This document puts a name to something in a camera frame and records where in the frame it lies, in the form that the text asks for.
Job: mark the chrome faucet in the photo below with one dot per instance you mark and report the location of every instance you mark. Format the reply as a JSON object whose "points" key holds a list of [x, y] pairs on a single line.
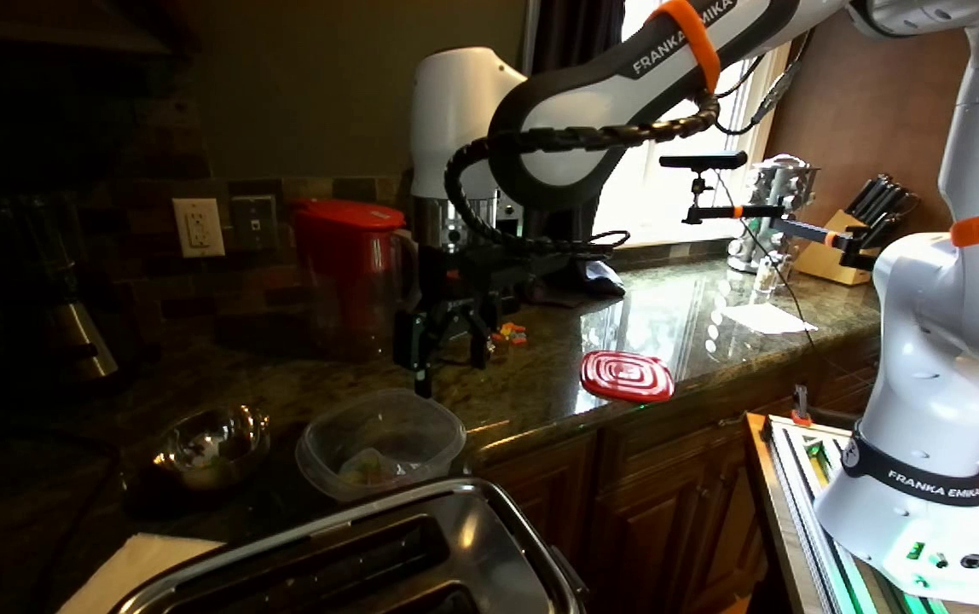
{"points": [[773, 208]]}

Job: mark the white wall outlet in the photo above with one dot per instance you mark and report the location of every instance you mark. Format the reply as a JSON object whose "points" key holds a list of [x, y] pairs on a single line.
{"points": [[199, 227]]}

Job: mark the white robot cart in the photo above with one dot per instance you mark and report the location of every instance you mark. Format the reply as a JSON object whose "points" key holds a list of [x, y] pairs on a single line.
{"points": [[806, 490]]}

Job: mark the black dome-shaped object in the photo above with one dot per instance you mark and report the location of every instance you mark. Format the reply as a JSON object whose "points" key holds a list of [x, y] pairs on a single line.
{"points": [[595, 277]]}

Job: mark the red white spiral coaster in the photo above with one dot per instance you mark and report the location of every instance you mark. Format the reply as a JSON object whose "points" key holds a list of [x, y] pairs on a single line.
{"points": [[630, 375]]}

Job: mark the wooden lower cabinets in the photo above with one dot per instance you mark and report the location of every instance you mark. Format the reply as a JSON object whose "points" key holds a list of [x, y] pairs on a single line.
{"points": [[647, 499]]}

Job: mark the wooden knife block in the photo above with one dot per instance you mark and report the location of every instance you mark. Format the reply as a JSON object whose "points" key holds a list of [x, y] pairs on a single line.
{"points": [[830, 260]]}

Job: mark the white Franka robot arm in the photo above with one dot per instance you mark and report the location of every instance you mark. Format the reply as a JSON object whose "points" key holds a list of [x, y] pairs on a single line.
{"points": [[942, 342]]}

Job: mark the dark countertop appliance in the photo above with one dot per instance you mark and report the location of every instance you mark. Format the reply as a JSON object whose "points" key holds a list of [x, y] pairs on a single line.
{"points": [[65, 309]]}

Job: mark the white paper napkin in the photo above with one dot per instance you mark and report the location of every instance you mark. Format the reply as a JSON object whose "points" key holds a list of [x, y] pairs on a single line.
{"points": [[125, 566]]}

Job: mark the chrome toaster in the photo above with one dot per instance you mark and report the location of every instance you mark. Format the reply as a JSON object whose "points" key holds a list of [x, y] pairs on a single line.
{"points": [[374, 564]]}

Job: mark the black camera on stand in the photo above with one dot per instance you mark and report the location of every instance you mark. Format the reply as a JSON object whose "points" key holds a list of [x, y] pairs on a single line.
{"points": [[705, 162]]}

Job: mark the red water pitcher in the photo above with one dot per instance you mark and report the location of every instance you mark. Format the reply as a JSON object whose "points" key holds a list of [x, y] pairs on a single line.
{"points": [[345, 277]]}

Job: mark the small metal bowl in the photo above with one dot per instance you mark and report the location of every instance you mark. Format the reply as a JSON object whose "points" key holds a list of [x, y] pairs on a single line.
{"points": [[208, 448]]}

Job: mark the dark wall switch plate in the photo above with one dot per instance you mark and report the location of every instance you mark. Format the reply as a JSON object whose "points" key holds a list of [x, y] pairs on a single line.
{"points": [[254, 221]]}

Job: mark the clear plastic lunchbox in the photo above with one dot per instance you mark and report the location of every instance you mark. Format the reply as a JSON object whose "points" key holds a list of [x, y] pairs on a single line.
{"points": [[379, 448]]}

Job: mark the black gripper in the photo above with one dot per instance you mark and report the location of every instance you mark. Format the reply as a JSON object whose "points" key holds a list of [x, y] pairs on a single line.
{"points": [[457, 268]]}

